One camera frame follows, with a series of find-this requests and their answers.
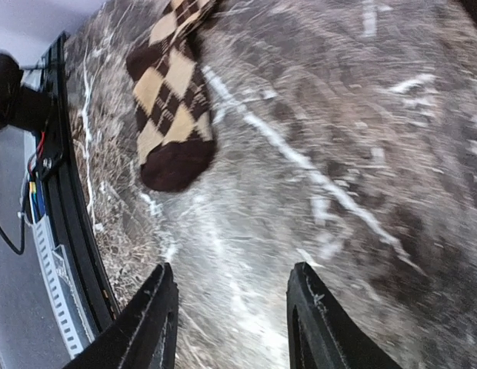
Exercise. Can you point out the white slotted cable duct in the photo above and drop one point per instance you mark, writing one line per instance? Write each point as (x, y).
(70, 314)

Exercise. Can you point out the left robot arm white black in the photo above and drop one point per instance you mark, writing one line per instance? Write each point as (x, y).
(21, 106)

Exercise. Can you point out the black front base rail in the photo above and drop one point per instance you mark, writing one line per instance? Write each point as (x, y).
(64, 197)

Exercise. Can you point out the brown argyle sock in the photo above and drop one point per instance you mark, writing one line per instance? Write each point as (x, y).
(175, 141)

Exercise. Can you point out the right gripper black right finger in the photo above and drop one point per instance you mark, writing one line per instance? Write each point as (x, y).
(321, 334)

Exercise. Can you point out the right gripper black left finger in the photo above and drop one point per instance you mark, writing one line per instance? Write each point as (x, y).
(144, 335)

